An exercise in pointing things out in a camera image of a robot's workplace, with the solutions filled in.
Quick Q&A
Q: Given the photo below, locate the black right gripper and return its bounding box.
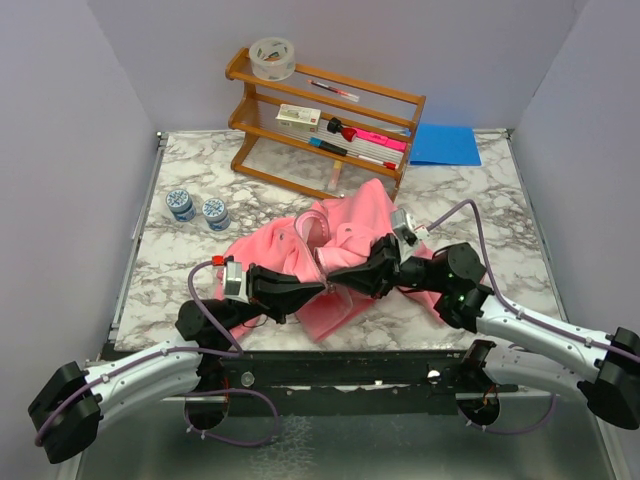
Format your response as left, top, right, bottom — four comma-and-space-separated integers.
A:
327, 233, 449, 300

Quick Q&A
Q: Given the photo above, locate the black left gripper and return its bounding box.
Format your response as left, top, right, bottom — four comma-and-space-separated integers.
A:
222, 263, 325, 333

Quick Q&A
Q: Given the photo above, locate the pink zip jacket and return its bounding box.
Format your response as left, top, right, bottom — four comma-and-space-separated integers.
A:
219, 177, 451, 344

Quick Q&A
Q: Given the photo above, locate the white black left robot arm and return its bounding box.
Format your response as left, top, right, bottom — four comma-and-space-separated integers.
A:
28, 256, 325, 464

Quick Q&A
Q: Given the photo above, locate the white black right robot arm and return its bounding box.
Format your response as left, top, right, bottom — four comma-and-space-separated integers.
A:
328, 234, 639, 430

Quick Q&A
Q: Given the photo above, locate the blue white paint jar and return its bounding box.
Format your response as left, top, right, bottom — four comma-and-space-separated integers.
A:
202, 198, 231, 231
165, 189, 196, 222

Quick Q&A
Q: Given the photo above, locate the white red pen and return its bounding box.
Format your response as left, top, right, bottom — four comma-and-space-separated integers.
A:
347, 154, 397, 171

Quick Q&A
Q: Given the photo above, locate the yellow pink glue stick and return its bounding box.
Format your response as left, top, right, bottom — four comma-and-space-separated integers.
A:
327, 161, 343, 192

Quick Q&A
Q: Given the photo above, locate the pink highlighter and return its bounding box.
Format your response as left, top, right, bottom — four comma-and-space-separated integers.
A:
355, 128, 407, 153

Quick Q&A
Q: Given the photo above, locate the blue folder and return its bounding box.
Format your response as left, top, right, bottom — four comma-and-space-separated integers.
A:
409, 123, 482, 167

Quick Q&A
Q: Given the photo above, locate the blue black marker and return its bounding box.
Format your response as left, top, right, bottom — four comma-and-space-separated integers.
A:
308, 137, 348, 157

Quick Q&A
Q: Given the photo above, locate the wooden three-tier shelf rack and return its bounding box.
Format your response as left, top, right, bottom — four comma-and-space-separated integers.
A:
225, 48, 426, 198

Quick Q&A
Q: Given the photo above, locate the white staples box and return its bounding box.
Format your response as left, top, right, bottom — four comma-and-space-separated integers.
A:
276, 104, 321, 133

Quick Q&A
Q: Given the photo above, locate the red clear pen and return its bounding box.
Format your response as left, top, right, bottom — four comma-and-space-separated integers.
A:
307, 79, 360, 103

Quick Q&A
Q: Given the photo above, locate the clear tape roll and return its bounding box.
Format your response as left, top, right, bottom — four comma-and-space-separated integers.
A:
249, 37, 296, 82

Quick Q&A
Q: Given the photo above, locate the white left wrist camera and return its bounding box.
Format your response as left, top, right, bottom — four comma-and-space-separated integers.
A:
213, 256, 249, 304

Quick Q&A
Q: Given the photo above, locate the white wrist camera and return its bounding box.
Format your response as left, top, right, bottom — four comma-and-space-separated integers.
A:
213, 256, 249, 304
390, 208, 430, 247

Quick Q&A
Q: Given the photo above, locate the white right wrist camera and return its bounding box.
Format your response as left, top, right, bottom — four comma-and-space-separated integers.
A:
390, 208, 430, 247

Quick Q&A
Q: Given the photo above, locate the black metal base rail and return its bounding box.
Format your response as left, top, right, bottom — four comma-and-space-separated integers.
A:
185, 348, 503, 427

